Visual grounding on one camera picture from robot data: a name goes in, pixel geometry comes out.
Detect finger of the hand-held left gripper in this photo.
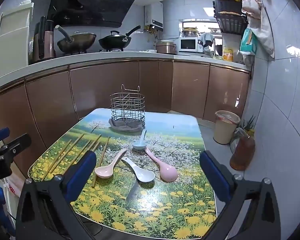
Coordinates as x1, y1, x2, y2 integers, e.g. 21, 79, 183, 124
0, 133, 32, 157
0, 127, 10, 145

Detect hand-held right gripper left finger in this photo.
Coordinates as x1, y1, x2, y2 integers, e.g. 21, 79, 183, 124
16, 150, 98, 240

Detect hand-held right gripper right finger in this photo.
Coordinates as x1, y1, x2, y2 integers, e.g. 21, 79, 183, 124
199, 150, 281, 240

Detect beige pink plastic spoon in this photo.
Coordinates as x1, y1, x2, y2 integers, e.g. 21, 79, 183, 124
94, 148, 127, 180

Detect bunch of bamboo chopsticks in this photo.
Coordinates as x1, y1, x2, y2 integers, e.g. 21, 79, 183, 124
41, 133, 111, 189

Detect white plastic spoon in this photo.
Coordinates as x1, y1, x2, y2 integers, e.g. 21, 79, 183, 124
121, 156, 156, 182

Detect light blue plastic spoon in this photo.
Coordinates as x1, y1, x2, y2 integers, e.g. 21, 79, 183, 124
132, 129, 148, 151

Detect metal wire utensil holder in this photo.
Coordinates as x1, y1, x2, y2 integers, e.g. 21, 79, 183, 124
109, 84, 146, 128

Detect white printed plastic bag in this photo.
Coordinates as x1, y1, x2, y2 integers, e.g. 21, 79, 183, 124
4, 176, 24, 203

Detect amber oil bottle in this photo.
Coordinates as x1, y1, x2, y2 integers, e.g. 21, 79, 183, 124
229, 129, 256, 171

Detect clear plastic bag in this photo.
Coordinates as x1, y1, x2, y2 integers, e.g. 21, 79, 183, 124
230, 127, 245, 153

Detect beige trash bin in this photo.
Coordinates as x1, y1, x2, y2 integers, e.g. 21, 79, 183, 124
213, 110, 241, 145

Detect green onions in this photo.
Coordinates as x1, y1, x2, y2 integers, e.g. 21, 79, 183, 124
241, 115, 256, 133

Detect grey folded cloth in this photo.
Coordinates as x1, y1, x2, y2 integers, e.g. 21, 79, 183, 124
108, 117, 147, 132

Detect copper kitchen base cabinets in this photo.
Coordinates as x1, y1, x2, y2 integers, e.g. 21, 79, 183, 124
0, 57, 251, 180

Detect white appliance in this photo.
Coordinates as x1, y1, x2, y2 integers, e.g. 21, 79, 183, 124
0, 1, 35, 82

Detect bronze wok with lid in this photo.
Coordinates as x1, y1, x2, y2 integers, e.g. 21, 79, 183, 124
55, 25, 97, 53

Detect yellow packet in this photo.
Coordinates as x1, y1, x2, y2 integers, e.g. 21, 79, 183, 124
222, 46, 234, 62

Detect black wok with lid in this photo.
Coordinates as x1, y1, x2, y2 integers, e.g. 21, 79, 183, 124
98, 25, 142, 51

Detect white microwave oven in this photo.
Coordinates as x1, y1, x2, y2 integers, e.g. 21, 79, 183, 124
177, 37, 205, 53

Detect brown rice cooker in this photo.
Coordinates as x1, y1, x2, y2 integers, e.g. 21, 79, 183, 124
155, 41, 177, 55

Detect teal packet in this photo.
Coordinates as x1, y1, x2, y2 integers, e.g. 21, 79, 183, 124
239, 27, 258, 56

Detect grey hanging towel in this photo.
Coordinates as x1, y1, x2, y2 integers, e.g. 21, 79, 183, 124
198, 32, 214, 47

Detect steel pot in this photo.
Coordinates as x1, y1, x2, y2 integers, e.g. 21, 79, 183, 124
182, 27, 199, 37

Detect black range hood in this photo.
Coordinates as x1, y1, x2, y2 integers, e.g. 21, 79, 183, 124
46, 0, 144, 28

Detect white water heater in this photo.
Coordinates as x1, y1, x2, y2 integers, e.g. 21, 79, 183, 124
144, 1, 164, 32

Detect hanging plastic bags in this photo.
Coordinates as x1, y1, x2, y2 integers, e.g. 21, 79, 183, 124
241, 0, 275, 60

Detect black wall rack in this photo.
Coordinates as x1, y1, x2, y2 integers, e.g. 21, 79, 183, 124
210, 0, 249, 33

